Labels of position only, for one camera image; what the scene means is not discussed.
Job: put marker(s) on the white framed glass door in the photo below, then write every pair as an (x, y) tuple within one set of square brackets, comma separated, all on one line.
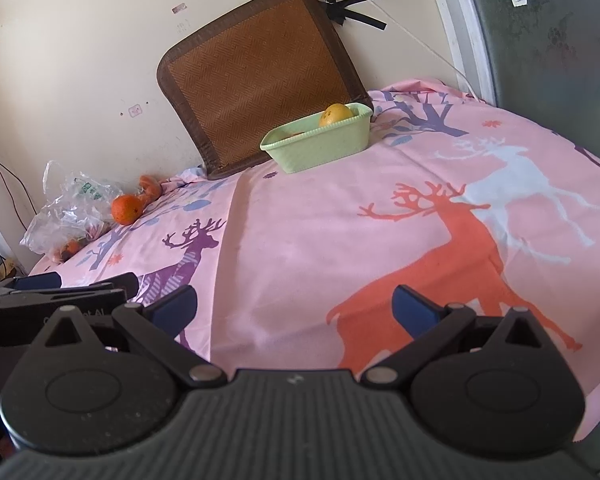
[(550, 45)]

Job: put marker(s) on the black tape cross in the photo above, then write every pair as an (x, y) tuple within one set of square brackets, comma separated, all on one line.
[(352, 10)]

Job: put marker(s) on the square wall sticker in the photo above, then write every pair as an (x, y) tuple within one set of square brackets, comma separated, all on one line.
[(136, 111)]

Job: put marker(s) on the small pink wall sticker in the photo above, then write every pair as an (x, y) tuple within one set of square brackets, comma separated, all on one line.
[(180, 8)]

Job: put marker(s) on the clear plastic bag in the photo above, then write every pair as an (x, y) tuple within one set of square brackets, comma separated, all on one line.
[(65, 215)]

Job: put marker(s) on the light green plastic basin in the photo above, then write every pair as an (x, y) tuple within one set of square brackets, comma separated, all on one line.
[(320, 150)]

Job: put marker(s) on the large orange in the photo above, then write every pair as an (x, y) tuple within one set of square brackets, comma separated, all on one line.
[(126, 210)]

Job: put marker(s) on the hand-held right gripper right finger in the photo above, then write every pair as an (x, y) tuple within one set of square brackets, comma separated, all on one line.
[(415, 316)]

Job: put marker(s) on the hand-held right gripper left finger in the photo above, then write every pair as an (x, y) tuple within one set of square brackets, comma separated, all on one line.
[(175, 307)]

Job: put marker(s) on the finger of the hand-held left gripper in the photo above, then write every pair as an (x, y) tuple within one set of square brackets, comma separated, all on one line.
[(37, 281), (120, 284)]

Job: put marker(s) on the small tangerine inside bag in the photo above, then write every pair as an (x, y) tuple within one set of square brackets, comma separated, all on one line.
[(71, 248)]

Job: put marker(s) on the pink deer printed bedsheet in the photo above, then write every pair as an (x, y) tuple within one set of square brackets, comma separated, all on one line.
[(330, 230)]

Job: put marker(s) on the brown woven seat cushion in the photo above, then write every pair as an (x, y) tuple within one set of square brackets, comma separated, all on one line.
[(250, 75)]

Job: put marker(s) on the large yellow grapefruit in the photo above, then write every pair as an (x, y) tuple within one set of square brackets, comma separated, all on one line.
[(335, 115)]

